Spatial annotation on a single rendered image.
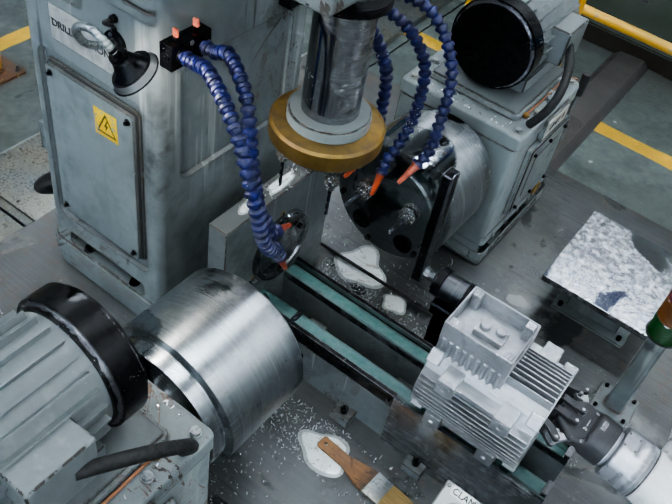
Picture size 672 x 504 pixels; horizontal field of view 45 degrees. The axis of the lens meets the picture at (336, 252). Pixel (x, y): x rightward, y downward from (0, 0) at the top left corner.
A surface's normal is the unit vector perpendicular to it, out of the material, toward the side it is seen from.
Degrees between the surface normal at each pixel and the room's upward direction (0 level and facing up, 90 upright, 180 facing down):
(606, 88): 0
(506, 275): 0
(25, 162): 0
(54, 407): 49
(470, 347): 90
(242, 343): 32
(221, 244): 90
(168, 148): 90
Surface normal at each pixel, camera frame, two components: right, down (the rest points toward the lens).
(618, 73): 0.15, -0.69
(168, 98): 0.79, 0.51
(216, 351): 0.45, -0.41
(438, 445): -0.59, 0.52
